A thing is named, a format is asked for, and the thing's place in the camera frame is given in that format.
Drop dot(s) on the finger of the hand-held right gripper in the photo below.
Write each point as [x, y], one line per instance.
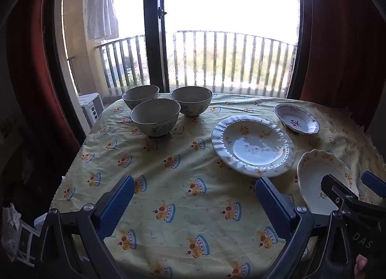
[337, 187]
[375, 182]

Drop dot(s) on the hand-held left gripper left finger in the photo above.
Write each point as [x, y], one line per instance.
[116, 203]

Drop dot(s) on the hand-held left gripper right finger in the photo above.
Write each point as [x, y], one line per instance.
[276, 206]

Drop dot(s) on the yellow flower scalloped plate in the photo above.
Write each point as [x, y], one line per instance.
[313, 176]

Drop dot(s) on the white ribbed rim plate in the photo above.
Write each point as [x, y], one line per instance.
[253, 146]

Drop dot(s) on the red print scalloped plate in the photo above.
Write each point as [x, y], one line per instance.
[297, 119]

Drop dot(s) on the floral ceramic bowl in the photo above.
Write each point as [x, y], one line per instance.
[155, 117]
[191, 99]
[140, 93]

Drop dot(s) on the person's right hand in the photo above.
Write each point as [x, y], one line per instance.
[361, 267]

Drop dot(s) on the yellow printed tablecloth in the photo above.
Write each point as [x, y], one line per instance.
[181, 176]

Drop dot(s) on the white slatted box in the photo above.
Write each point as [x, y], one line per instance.
[90, 107]

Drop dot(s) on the crumpled white bag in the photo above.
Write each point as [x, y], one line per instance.
[10, 221]

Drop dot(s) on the red curtain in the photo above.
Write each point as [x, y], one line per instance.
[39, 86]
[340, 55]

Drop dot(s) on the balcony railing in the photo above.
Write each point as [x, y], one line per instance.
[226, 32]

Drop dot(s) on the dark door latch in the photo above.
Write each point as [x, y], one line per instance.
[161, 13]

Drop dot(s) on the light hanging cloth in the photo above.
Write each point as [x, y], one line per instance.
[99, 1]

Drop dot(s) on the dark sliding door frame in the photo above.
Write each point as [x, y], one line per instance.
[153, 55]

